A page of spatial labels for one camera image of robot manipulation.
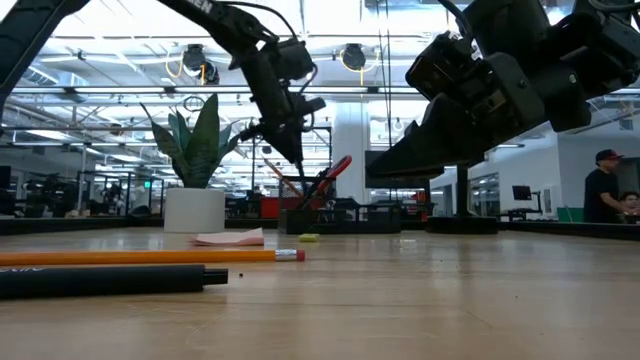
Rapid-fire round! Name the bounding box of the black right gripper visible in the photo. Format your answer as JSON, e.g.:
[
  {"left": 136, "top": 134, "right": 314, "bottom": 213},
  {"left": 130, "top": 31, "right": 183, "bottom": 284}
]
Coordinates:
[{"left": 367, "top": 52, "right": 594, "bottom": 180}]

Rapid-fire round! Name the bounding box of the pink sticky note pad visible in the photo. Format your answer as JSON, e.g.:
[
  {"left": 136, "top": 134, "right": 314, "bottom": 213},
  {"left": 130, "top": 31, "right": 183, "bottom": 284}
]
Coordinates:
[{"left": 188, "top": 227, "right": 265, "bottom": 248}]

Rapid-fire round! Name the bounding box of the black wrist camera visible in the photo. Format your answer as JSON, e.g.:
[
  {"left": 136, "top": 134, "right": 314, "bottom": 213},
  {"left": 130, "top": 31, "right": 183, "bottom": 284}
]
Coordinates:
[
  {"left": 404, "top": 30, "right": 484, "bottom": 101},
  {"left": 269, "top": 38, "right": 317, "bottom": 82}
]

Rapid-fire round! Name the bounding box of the red box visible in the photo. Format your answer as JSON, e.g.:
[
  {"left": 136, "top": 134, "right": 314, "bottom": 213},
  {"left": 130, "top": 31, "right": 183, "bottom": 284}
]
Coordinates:
[{"left": 259, "top": 196, "right": 281, "bottom": 220}]

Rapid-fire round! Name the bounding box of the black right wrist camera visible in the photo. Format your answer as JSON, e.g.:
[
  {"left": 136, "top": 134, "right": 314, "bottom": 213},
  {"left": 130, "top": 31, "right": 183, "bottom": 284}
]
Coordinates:
[{"left": 404, "top": 30, "right": 484, "bottom": 101}]

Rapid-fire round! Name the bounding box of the white plant pot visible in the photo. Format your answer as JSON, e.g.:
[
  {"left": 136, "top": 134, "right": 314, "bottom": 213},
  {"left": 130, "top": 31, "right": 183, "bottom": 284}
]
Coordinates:
[{"left": 163, "top": 187, "right": 226, "bottom": 234}]

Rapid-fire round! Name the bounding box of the black desk lamp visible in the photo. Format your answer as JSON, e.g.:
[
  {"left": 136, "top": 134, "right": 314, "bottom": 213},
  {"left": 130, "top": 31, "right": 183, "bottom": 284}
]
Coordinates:
[{"left": 425, "top": 162, "right": 499, "bottom": 235}]

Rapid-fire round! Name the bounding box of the black ceiling cable reel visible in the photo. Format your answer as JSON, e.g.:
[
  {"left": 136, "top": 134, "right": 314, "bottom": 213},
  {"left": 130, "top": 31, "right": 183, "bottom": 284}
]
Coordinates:
[
  {"left": 342, "top": 43, "right": 367, "bottom": 72},
  {"left": 182, "top": 43, "right": 221, "bottom": 86}
]

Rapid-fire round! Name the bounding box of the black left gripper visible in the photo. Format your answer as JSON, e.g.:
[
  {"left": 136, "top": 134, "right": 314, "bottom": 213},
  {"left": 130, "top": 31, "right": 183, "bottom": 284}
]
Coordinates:
[{"left": 238, "top": 49, "right": 327, "bottom": 176}]

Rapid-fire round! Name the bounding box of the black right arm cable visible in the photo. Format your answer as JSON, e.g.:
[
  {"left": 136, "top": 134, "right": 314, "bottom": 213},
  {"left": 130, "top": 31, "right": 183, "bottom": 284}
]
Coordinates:
[{"left": 439, "top": 0, "right": 471, "bottom": 36}]

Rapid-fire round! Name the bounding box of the green bin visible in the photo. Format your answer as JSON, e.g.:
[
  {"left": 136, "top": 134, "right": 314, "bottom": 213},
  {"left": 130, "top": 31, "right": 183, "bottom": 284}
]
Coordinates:
[{"left": 556, "top": 207, "right": 586, "bottom": 224}]

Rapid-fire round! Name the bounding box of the green snake plant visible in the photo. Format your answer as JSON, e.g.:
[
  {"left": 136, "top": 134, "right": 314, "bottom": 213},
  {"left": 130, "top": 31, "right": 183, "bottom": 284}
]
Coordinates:
[{"left": 139, "top": 93, "right": 244, "bottom": 189}]

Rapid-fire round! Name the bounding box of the black table border frame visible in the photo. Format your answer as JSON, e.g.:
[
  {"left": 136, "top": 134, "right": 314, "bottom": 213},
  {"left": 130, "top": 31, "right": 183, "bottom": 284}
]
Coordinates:
[{"left": 0, "top": 214, "right": 640, "bottom": 242}]

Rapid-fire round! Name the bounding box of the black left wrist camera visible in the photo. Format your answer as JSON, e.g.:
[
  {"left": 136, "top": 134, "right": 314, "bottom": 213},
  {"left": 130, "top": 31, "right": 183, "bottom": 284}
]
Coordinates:
[{"left": 269, "top": 38, "right": 317, "bottom": 82}]

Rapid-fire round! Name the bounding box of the black mesh desk organizer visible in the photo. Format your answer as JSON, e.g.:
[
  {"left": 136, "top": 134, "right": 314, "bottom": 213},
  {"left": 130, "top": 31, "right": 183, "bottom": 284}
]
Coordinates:
[{"left": 277, "top": 174, "right": 403, "bottom": 235}]

